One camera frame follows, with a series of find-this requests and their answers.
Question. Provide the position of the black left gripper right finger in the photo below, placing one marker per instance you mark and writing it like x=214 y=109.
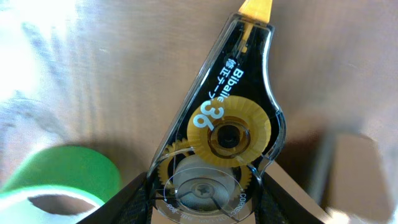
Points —
x=277 y=206

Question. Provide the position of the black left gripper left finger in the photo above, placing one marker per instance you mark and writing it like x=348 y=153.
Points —
x=130 y=205

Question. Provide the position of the green tape roll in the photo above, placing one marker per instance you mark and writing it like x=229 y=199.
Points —
x=71 y=171

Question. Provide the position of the yellow black correction tape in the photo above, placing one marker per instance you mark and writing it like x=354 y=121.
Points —
x=229 y=128

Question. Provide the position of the brown cardboard box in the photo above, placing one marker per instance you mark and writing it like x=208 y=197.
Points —
x=337 y=177

